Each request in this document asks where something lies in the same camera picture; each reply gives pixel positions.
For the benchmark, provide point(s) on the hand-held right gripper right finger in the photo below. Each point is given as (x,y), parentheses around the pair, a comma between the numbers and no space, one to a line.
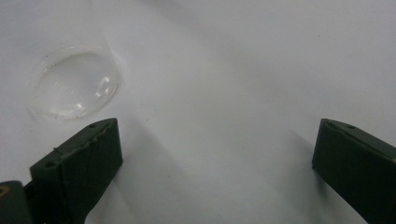
(358,165)

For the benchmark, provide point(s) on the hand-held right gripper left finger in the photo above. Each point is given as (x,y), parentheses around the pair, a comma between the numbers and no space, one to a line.
(77,165)

